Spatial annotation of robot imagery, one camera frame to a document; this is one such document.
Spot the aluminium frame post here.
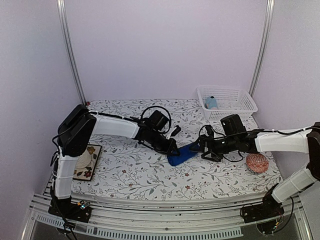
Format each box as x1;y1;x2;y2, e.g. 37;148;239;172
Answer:
56;0;87;105
249;0;275;98

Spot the floral square coaster tile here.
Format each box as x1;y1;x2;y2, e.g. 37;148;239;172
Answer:
73;144;102;182

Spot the red white patterned bowl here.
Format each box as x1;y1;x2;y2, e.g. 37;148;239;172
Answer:
245;153;269;174

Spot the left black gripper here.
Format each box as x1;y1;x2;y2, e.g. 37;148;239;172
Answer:
148;130;180;157

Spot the floral patterned tablecloth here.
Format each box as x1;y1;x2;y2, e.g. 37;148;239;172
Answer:
71;99;282;201

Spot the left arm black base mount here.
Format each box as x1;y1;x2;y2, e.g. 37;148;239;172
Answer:
48;195;92;223

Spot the dark blue towel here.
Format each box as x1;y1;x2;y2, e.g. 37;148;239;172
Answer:
167;144;198;167

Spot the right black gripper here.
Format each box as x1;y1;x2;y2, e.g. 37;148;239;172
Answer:
189;134;238;163

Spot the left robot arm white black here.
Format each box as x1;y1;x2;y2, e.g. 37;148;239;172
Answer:
51;104;181;217

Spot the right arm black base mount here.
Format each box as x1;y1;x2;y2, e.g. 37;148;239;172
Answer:
239;183;285;223

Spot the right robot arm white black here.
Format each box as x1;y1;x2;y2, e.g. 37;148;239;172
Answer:
189;114;320;218

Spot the left black braided cable loop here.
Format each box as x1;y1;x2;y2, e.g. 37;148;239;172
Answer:
139;106;173;135

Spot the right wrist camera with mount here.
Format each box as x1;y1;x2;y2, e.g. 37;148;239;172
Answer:
205;125;215;138

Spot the front aluminium rail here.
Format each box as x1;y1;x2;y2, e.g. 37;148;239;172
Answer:
19;191;313;240

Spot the right aluminium frame post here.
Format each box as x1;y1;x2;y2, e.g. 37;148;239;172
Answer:
249;0;275;98

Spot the left aluminium frame post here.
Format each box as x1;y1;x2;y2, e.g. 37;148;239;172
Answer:
56;0;87;105

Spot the white plastic perforated basket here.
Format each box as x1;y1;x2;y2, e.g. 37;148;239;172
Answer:
196;85;258;121

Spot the light blue orange dotted towel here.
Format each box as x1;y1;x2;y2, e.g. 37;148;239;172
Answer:
204;96;219;110

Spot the cream ribbed mug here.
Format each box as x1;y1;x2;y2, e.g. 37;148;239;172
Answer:
75;150;92;169

